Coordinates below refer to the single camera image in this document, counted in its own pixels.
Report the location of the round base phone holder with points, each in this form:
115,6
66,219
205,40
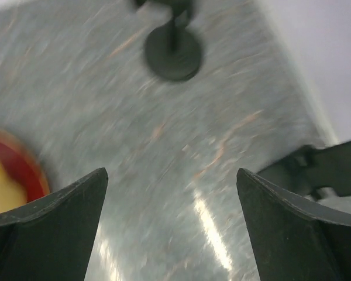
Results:
171,51

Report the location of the black folding phone stand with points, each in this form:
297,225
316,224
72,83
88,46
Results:
307,170

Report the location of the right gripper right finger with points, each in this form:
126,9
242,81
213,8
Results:
292,237

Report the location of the red round tray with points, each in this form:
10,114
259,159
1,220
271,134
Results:
21,165

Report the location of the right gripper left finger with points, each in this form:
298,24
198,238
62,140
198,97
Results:
52,238

